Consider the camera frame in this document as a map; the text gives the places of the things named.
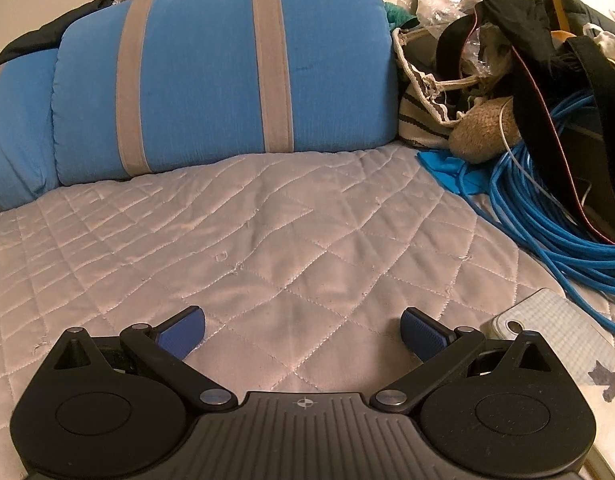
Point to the dark navy cloth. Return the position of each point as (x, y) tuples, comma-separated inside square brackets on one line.
[(42, 32)]

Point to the bright blue cloth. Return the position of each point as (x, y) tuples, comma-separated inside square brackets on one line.
[(442, 165)]

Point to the black padded bag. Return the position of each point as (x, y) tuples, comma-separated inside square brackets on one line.
[(582, 7)]

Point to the teal cloth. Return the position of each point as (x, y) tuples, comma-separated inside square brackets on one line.
[(397, 14)]

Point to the white cloth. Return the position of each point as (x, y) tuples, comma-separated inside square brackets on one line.
[(605, 40)]

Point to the grey quilted bedspread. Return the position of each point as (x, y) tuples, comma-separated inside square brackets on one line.
[(312, 240)]

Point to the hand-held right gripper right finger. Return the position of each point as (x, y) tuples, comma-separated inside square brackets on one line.
[(422, 332)]

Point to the clear plastic wrap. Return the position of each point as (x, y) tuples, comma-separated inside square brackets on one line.
[(482, 55), (442, 0)]

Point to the phone in clear case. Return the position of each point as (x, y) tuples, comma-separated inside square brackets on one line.
[(547, 310)]

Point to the beige plush toy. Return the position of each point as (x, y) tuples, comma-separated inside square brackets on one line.
[(477, 135)]

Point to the blue striped pillow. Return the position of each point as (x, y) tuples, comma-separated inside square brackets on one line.
[(197, 70)]

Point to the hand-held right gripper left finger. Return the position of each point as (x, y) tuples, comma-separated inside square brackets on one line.
[(182, 335)]

